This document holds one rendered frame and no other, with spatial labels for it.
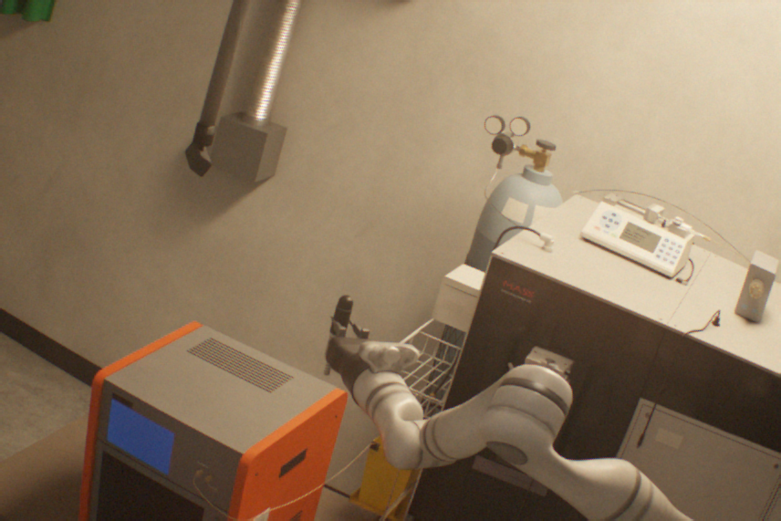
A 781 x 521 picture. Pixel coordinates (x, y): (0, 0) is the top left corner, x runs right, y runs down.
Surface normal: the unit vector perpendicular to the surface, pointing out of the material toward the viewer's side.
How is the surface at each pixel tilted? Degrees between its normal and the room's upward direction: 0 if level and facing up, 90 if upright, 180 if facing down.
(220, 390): 0
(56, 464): 0
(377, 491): 93
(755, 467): 90
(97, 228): 90
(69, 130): 90
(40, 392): 0
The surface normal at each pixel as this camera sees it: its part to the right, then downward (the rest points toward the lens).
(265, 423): 0.26, -0.90
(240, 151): -0.38, 0.22
